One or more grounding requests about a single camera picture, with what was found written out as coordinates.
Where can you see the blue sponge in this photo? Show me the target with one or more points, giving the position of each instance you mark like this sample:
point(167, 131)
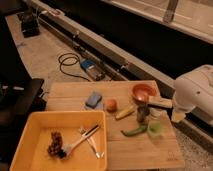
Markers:
point(93, 99)

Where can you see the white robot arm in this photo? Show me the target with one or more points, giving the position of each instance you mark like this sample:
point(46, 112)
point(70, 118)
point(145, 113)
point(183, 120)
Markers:
point(193, 89)

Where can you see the red bowl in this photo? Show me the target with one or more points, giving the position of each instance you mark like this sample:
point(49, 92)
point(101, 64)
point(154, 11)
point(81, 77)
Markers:
point(141, 92)

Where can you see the blue electronic device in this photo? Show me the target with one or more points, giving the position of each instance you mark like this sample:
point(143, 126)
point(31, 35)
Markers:
point(92, 70)

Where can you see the metal cup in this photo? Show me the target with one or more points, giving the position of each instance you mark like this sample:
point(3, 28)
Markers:
point(142, 112)

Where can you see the wooden brush block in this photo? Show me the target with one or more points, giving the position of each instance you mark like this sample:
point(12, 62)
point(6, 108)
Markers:
point(161, 102)

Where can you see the white small cup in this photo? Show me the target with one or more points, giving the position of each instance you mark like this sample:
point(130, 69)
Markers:
point(155, 113)

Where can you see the wooden cutting board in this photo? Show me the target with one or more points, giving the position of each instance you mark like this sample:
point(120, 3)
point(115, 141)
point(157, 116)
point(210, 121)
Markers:
point(124, 153)

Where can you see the green pepper toy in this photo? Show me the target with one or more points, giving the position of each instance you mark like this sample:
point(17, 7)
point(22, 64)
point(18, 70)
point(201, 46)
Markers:
point(134, 132)

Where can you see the green plastic cup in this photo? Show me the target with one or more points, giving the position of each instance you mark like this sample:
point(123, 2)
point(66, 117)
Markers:
point(154, 129)

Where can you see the silver fork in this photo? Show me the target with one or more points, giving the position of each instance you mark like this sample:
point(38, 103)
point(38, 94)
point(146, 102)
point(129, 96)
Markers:
point(92, 144)

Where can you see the yellow plastic tray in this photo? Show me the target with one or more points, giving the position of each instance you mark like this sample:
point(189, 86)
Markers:
point(31, 153)

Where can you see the dark grape bunch toy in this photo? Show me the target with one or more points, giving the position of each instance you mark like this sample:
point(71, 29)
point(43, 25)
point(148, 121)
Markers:
point(56, 145)

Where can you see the black chair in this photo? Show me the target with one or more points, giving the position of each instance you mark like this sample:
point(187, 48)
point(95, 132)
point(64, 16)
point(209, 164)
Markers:
point(15, 107)

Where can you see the black box device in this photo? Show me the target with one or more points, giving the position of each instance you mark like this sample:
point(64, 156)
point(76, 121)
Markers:
point(29, 25)

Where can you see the metal rail beam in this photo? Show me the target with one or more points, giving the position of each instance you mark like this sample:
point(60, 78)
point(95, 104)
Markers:
point(150, 49)

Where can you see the black handled spatula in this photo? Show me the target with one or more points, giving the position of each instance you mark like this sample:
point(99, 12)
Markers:
point(80, 140)

